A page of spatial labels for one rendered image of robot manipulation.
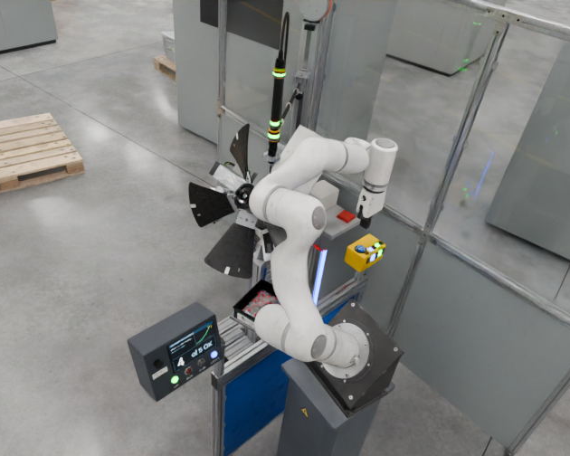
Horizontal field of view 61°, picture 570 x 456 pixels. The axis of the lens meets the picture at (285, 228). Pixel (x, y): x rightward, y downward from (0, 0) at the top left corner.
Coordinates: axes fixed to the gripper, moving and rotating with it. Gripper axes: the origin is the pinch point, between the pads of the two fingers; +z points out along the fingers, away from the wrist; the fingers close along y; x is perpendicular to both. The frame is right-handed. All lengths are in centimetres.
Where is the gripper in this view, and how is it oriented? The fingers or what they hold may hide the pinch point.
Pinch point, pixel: (365, 222)
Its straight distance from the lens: 172.7
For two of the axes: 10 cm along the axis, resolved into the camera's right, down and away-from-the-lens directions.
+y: 7.2, -3.9, 5.8
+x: -6.9, -5.0, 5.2
